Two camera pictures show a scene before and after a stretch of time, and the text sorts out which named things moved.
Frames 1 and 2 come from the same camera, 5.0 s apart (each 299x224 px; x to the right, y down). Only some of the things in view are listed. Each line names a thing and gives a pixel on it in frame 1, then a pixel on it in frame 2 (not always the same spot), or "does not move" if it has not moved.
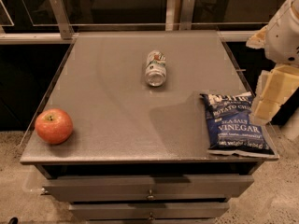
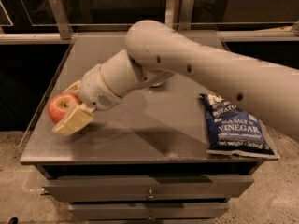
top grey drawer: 149,189 does not move
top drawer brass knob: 150,196 does not move
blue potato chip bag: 231,129 does not move
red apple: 54,126 → 62,105
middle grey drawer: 192,211 does not move
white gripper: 284,39 → 94,90
